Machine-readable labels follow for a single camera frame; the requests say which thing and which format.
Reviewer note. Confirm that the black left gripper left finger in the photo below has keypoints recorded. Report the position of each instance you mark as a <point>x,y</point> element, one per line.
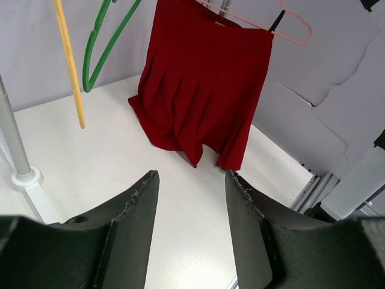
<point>106,247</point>

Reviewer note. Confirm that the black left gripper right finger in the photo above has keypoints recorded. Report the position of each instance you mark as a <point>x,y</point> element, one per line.
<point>277,247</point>

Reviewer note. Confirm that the red skirt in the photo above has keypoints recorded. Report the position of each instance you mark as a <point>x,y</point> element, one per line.
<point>201,83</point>

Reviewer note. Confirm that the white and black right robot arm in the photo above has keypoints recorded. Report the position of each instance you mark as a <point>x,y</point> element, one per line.
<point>361,193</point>

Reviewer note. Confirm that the yellow hanger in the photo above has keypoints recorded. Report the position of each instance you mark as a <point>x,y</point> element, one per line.
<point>71,66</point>

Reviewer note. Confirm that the white metal clothes rack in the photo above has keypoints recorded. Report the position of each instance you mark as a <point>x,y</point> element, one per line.
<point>59,171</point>

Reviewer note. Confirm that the aluminium mounting rail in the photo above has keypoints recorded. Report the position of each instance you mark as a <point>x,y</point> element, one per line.
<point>314,191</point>

